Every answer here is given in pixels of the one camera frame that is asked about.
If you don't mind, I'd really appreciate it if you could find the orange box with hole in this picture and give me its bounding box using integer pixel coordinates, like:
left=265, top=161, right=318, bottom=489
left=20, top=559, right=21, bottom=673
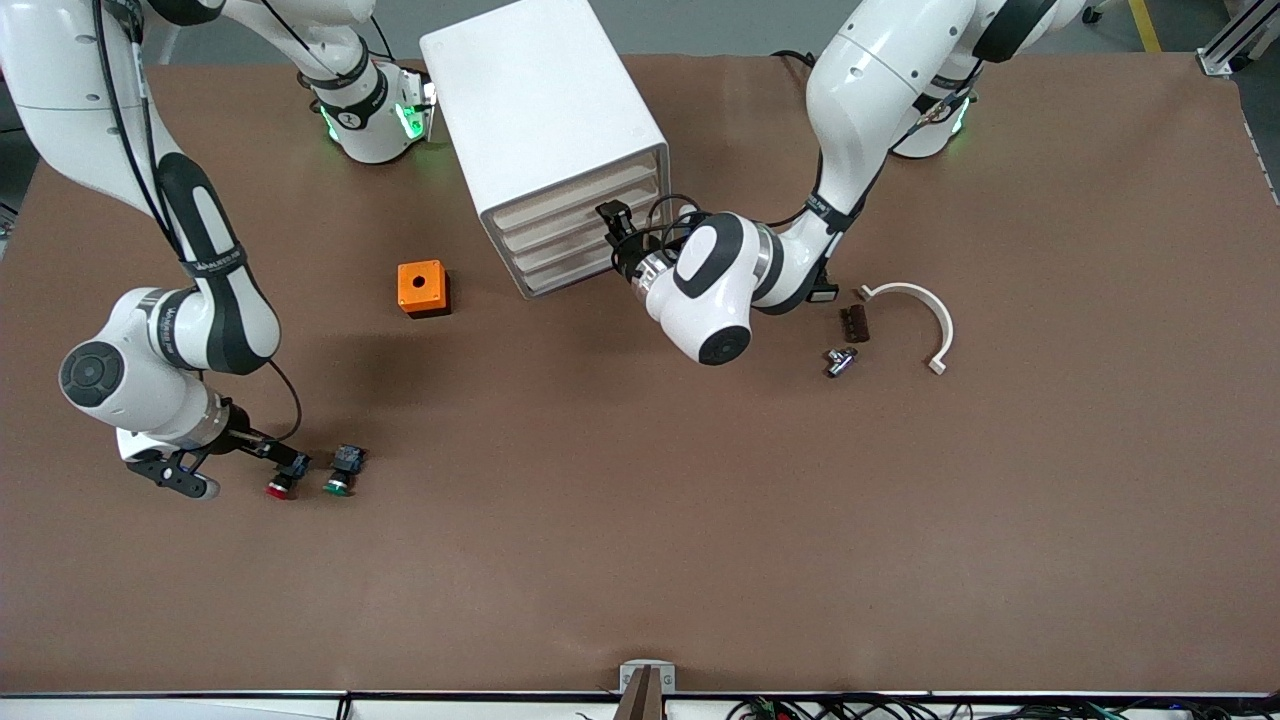
left=397, top=260, right=451, bottom=319

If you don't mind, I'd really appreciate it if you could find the red push button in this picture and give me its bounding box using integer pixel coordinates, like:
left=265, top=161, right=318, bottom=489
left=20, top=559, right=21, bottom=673
left=264, top=452, right=313, bottom=501

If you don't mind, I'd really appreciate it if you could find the aluminium frame profile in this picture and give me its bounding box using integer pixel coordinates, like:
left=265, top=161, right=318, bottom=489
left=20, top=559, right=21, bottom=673
left=1197, top=0, right=1280, bottom=79

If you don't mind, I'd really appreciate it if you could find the green push button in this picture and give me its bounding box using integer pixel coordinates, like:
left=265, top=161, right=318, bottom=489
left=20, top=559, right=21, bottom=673
left=322, top=444, right=369, bottom=498

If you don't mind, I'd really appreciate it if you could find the white curved bracket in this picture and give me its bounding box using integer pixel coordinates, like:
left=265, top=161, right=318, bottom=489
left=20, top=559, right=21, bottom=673
left=857, top=282, right=955, bottom=376

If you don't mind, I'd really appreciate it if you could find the grey metal bracket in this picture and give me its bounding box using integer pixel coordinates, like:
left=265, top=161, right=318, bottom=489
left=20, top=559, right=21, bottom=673
left=619, top=660, right=677, bottom=695

